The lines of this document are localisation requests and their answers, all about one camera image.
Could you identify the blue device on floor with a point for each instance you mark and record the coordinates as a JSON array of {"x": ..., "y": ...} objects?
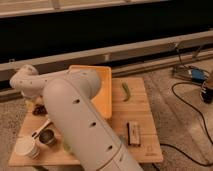
[{"x": 193, "y": 74}]

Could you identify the wooden board table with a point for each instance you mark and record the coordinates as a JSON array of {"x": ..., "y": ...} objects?
[{"x": 137, "y": 108}]

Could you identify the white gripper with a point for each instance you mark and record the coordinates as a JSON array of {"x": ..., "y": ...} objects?
[{"x": 34, "y": 102}]

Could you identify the yellow plastic tub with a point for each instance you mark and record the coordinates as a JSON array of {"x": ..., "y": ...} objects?
[{"x": 103, "y": 100}]

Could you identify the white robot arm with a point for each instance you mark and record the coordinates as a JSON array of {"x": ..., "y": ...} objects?
[{"x": 67, "y": 98}]

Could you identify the white dish brush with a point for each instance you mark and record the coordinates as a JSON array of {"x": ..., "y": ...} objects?
[{"x": 36, "y": 133}]

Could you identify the metal cup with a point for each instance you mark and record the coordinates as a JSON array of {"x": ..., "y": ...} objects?
[{"x": 47, "y": 137}]

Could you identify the dark wooden brush block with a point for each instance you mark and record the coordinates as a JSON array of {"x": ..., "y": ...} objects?
[{"x": 133, "y": 133}]

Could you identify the dark red grapes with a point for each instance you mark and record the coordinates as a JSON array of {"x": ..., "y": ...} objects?
[{"x": 39, "y": 110}]

